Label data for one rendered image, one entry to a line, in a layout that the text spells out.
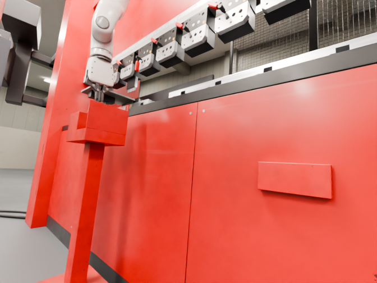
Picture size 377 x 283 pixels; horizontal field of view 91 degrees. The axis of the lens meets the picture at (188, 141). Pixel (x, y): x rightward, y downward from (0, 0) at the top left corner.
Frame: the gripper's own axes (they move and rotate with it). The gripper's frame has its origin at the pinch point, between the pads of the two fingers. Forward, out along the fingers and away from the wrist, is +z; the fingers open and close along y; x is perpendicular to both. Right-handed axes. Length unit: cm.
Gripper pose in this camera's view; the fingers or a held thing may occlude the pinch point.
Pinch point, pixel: (99, 97)
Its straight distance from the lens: 85.6
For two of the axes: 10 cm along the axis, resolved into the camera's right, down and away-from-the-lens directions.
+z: -0.2, 10.0, -0.7
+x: 7.6, -0.3, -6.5
